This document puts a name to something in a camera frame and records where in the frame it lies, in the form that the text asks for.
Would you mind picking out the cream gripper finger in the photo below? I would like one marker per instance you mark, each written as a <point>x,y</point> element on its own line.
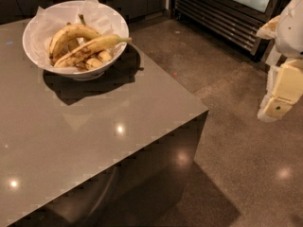
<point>284,89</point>
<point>268,31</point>

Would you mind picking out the white paper bowl liner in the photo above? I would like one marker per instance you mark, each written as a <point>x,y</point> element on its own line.
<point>47,22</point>

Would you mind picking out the small lower banana pieces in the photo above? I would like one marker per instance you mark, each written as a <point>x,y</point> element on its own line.
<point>95,61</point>

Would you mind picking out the white ceramic bowl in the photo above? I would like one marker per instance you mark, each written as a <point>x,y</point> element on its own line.
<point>77,39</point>

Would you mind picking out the curved back yellow banana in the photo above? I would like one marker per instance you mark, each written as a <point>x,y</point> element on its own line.
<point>70,33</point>

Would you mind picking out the black glass door refrigerator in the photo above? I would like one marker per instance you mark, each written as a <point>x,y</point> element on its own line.
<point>236,20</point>

